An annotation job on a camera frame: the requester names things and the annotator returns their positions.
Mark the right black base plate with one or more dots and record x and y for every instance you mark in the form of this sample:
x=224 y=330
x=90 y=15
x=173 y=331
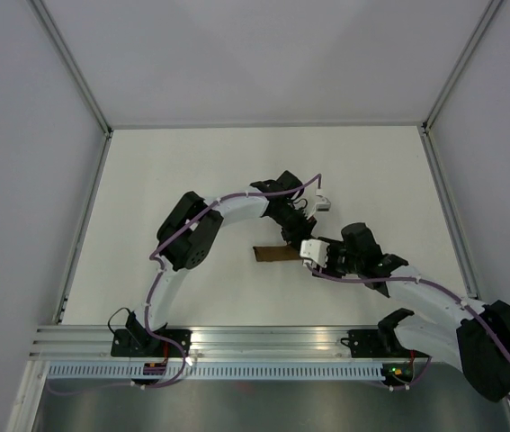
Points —
x=374 y=343

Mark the aluminium frame post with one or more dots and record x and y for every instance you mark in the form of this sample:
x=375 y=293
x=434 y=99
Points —
x=57 y=40
x=477 y=35

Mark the left aluminium frame post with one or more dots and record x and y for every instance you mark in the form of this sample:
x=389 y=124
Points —
x=57 y=40

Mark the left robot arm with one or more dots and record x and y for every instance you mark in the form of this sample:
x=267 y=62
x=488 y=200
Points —
x=185 y=239

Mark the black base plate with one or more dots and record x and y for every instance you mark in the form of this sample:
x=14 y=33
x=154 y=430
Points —
x=125 y=345
x=374 y=343

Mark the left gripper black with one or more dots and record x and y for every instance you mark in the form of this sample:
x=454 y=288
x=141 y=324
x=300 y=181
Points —
x=304 y=230

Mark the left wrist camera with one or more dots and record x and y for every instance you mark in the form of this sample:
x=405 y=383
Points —
x=320 y=202

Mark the brown cloth napkin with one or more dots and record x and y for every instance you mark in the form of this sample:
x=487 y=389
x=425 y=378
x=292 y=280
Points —
x=274 y=254

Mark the right side aluminium rail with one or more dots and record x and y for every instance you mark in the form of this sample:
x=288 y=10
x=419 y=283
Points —
x=459 y=243

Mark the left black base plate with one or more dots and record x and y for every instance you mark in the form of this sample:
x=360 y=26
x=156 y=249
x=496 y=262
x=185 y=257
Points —
x=125 y=345

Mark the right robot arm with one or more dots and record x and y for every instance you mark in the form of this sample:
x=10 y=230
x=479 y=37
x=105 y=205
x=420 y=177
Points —
x=468 y=334

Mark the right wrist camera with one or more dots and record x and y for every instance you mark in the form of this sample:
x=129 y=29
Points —
x=314 y=252

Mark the white slotted cable duct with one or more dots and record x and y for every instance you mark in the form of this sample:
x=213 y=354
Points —
x=221 y=371

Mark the aluminium front rail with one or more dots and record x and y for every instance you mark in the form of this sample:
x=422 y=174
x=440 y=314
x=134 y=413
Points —
x=210 y=344

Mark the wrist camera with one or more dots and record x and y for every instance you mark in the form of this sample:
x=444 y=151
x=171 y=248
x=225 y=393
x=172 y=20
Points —
x=320 y=202
x=314 y=252

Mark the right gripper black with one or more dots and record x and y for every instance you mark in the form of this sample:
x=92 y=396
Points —
x=335 y=244

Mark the right aluminium frame post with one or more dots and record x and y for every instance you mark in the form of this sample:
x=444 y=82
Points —
x=477 y=35

